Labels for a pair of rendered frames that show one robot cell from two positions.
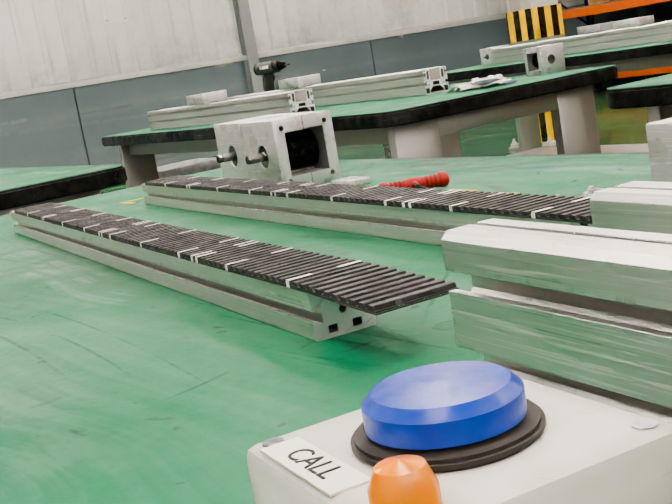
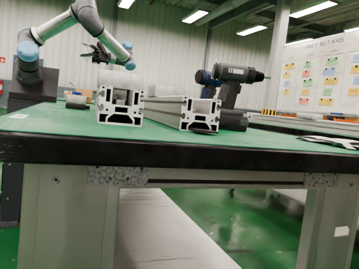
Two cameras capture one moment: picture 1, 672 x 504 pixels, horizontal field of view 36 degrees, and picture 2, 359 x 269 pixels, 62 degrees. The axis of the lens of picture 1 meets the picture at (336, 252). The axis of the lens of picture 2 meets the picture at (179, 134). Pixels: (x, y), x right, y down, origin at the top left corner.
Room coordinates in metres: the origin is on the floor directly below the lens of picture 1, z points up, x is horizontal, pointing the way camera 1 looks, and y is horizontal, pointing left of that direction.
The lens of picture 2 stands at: (-0.95, -0.67, 0.83)
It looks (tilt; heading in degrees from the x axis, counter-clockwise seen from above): 5 degrees down; 9
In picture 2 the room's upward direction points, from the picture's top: 6 degrees clockwise
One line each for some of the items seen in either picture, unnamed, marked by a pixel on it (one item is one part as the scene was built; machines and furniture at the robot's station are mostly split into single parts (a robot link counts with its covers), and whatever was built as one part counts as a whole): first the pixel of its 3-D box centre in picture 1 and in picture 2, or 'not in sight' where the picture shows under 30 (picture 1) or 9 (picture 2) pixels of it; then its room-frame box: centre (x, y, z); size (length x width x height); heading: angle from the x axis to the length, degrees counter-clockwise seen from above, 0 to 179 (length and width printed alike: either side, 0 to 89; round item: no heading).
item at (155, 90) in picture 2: not in sight; (164, 96); (0.13, -0.43, 0.87); 0.16 x 0.11 x 0.07; 26
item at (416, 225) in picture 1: (291, 205); not in sight; (1.10, 0.04, 0.79); 0.96 x 0.04 x 0.03; 26
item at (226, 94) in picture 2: not in sight; (239, 98); (0.07, -0.70, 0.89); 0.20 x 0.08 x 0.22; 104
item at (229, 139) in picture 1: (251, 152); not in sight; (1.54, 0.10, 0.83); 0.11 x 0.10 x 0.10; 116
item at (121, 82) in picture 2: not in sight; (118, 87); (-0.18, -0.37, 0.87); 0.16 x 0.11 x 0.07; 26
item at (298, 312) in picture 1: (119, 245); not in sight; (1.02, 0.21, 0.79); 0.96 x 0.04 x 0.03; 26
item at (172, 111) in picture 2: not in sight; (163, 109); (0.13, -0.43, 0.82); 0.80 x 0.10 x 0.09; 26
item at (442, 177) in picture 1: (431, 190); not in sight; (1.08, -0.11, 0.79); 0.16 x 0.08 x 0.02; 9
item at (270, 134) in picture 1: (282, 152); not in sight; (1.43, 0.05, 0.83); 0.11 x 0.10 x 0.10; 118
